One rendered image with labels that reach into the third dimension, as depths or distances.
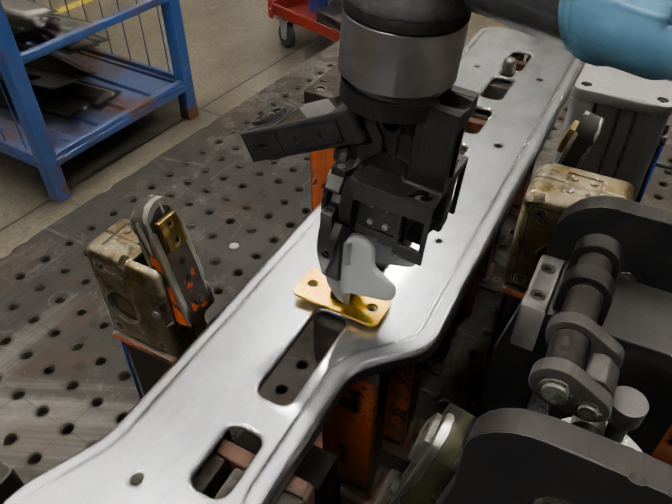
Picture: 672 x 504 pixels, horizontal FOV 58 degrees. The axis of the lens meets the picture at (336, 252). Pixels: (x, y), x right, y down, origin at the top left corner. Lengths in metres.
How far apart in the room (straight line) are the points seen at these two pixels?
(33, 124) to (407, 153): 2.05
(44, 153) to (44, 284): 1.37
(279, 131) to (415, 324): 0.21
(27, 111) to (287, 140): 1.95
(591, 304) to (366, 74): 0.18
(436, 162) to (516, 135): 0.42
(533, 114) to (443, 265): 0.33
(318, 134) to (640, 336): 0.24
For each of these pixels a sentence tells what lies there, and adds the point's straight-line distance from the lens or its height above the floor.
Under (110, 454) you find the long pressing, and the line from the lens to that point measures 0.49.
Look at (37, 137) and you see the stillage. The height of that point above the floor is 0.29.
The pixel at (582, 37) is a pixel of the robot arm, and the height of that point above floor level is 1.30.
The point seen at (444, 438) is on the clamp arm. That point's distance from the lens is 0.35.
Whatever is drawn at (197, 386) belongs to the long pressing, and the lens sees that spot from 0.50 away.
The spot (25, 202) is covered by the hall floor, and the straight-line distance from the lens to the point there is 2.61.
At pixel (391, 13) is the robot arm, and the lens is 0.35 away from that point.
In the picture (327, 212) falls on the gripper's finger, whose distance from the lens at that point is 0.43.
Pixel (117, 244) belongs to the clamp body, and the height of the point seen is 1.04.
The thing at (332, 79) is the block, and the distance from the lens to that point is 0.85.
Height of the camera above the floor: 1.40
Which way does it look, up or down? 42 degrees down
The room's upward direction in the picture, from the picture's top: straight up
